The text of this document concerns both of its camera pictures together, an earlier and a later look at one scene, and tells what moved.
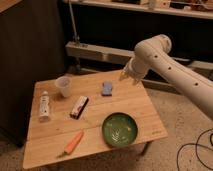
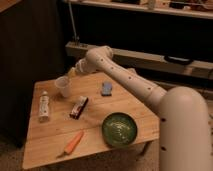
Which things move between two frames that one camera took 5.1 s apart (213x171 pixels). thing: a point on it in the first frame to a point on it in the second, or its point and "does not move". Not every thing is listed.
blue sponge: x=107 y=89 does not move
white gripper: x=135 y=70 to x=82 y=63
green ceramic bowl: x=119 y=129 does not move
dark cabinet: x=31 y=50 does not move
